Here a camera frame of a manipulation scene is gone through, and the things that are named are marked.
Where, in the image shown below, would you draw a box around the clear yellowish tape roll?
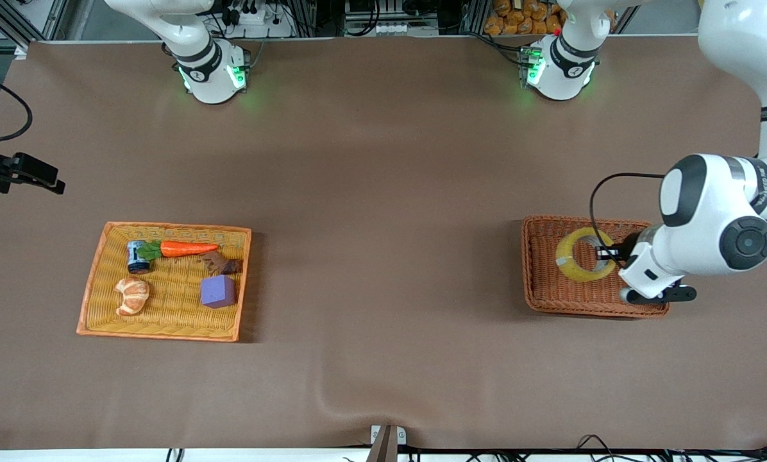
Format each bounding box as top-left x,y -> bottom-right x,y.
555,228 -> 617,282

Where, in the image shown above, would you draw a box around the brown wicker basket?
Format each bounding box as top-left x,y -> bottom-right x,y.
521,215 -> 671,319

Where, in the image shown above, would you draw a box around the brown table cover mat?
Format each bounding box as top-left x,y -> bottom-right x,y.
0,35 -> 767,451

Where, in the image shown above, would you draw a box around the pack of orange bread rolls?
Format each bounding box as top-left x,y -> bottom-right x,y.
484,0 -> 567,36

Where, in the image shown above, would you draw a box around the white power strip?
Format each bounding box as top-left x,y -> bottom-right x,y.
345,21 -> 437,37
220,0 -> 294,39

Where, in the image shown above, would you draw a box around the brown toy lion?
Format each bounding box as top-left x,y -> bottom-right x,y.
201,252 -> 243,277

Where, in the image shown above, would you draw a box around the purple foam cube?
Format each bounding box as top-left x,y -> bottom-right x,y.
201,275 -> 237,309

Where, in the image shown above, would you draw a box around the orange toy carrot green leaves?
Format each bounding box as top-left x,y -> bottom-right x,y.
139,240 -> 219,261

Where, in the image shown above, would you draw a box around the yellow wicker basket orange rim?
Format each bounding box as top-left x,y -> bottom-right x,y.
76,221 -> 253,343

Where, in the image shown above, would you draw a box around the toy croissant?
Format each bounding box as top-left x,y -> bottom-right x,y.
114,277 -> 151,317

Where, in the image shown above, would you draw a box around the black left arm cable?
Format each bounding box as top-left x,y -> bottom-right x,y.
589,172 -> 666,252

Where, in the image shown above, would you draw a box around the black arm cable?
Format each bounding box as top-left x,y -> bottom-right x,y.
589,172 -> 666,252
0,67 -> 33,144

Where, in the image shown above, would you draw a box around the black cable bundle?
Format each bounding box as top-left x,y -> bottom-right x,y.
576,434 -> 767,462

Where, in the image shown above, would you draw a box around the metal table clamp bracket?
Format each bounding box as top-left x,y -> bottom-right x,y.
369,423 -> 408,462

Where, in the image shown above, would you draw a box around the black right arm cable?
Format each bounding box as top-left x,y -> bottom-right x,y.
0,67 -> 33,144

